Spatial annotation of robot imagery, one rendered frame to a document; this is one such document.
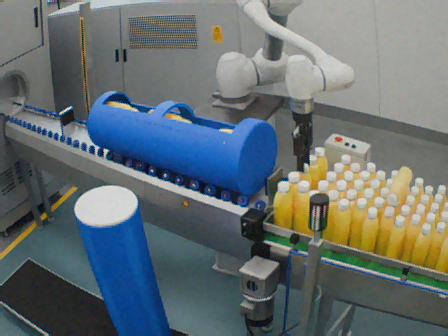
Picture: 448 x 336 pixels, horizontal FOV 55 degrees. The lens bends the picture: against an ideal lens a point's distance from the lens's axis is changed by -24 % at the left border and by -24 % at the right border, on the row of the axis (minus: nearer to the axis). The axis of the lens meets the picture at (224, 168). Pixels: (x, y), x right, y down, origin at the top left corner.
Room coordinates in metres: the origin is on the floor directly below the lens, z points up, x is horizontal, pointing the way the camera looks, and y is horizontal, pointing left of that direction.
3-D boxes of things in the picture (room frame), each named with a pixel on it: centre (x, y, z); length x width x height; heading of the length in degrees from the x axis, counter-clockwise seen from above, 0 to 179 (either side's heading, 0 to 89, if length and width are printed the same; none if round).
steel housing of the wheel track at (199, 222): (2.44, 0.65, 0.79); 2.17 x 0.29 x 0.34; 52
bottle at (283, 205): (1.62, -0.20, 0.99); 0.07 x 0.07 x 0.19
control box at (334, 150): (1.90, -0.52, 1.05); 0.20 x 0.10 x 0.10; 52
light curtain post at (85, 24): (2.97, 0.80, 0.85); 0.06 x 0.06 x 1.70; 52
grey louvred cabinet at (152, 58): (4.26, 0.64, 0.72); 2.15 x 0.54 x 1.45; 61
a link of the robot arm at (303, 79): (1.74, -0.30, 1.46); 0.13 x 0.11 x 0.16; 105
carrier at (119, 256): (1.68, 0.46, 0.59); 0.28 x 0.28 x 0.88
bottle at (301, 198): (1.62, -0.27, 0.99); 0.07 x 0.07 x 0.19
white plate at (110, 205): (1.68, 0.46, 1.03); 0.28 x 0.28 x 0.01
